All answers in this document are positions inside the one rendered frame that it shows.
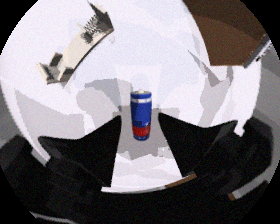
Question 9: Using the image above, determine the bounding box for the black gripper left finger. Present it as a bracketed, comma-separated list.
[38, 116, 121, 188]

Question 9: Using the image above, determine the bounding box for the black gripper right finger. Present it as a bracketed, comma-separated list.
[159, 113, 238, 179]

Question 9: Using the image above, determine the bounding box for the blue and red battery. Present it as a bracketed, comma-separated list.
[129, 89, 152, 141]

